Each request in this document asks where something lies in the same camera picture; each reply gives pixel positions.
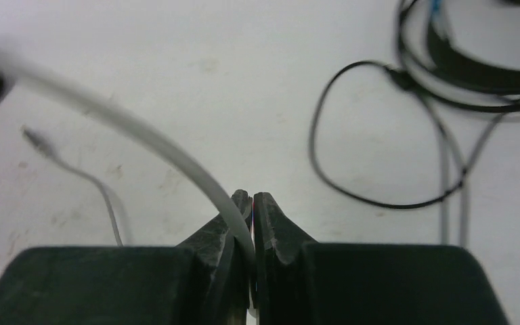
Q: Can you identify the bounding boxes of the black blue headphones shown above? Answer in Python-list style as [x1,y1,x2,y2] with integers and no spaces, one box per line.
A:
[425,1,520,95]

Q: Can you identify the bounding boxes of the black headset cable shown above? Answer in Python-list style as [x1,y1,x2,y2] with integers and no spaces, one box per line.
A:
[308,0,520,248]

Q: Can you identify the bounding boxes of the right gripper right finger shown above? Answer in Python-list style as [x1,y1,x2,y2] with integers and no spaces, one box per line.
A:
[253,192,316,324]

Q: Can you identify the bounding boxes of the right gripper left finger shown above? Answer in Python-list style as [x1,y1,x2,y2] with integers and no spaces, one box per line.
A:
[177,215,251,324]

